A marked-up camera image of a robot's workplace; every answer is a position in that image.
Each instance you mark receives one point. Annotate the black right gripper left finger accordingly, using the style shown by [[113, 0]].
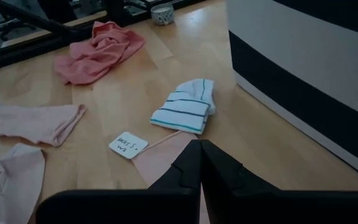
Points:
[[185, 177]]

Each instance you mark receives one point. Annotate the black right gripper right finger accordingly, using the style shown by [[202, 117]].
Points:
[[222, 177]]

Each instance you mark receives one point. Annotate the dusty pink garment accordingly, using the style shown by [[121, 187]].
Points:
[[157, 161]]

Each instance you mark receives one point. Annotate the coral pink garment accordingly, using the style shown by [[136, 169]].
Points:
[[101, 53]]

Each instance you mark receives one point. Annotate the white teal striped sock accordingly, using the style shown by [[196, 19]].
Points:
[[185, 109]]

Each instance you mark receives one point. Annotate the navy white striped fabric bin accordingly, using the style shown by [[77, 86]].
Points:
[[306, 62]]

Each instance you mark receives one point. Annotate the small patterned white cup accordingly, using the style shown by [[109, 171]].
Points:
[[163, 15]]

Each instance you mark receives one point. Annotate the long light pink stocking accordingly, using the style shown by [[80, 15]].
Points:
[[26, 123]]

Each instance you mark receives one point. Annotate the crumpled pale pink garment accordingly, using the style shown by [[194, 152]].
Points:
[[14, 180]]

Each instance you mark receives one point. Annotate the black office chair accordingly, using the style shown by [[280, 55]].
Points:
[[8, 28]]

